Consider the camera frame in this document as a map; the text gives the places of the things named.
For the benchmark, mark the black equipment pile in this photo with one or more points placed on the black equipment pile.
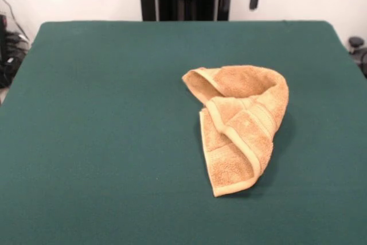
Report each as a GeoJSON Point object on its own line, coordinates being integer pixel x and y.
{"type": "Point", "coordinates": [13, 55]}

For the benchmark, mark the tan terry towel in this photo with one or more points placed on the tan terry towel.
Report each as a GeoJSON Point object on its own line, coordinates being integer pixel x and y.
{"type": "Point", "coordinates": [252, 130]}

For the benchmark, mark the dark green table cloth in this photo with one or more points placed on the dark green table cloth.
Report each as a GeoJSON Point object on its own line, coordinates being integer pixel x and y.
{"type": "Point", "coordinates": [100, 141]}

